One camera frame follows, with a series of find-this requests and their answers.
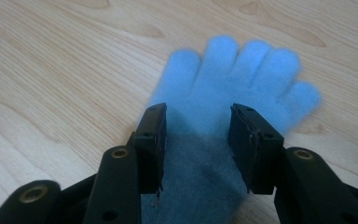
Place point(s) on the plain blue glove grey cuff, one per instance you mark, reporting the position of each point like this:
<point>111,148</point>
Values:
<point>217,93</point>

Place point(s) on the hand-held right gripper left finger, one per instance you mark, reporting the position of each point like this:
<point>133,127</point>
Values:
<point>147,146</point>

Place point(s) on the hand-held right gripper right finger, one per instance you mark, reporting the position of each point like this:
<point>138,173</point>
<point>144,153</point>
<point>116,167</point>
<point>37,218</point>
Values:
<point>256,149</point>

